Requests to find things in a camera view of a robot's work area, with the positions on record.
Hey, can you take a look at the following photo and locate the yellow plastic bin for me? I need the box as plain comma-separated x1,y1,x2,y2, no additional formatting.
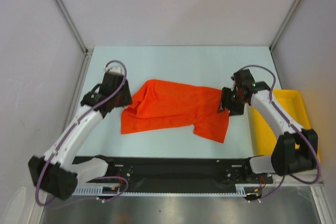
248,89,321,168

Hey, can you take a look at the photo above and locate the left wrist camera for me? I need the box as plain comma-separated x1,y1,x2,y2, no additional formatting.
104,65,122,74

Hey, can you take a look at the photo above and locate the orange t-shirt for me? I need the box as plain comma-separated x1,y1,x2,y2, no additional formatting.
121,79,229,143

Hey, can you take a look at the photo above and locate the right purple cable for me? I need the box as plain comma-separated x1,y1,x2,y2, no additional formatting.
236,65,322,204

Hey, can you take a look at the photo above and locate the white slotted cable duct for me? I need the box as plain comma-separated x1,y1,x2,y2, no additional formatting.
75,184,263,197

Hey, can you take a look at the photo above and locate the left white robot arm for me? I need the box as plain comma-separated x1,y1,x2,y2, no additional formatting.
28,71,132,206

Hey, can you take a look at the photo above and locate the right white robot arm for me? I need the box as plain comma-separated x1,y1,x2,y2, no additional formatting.
218,66,321,183

